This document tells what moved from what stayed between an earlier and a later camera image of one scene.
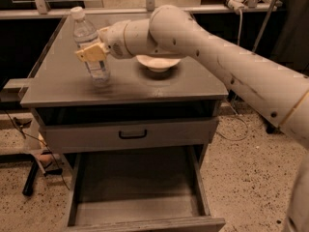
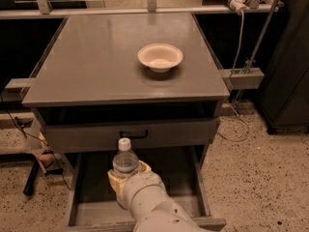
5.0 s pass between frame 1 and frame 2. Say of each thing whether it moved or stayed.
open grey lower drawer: stayed
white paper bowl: stayed
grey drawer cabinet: stayed
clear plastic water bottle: moved
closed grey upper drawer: stayed
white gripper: moved
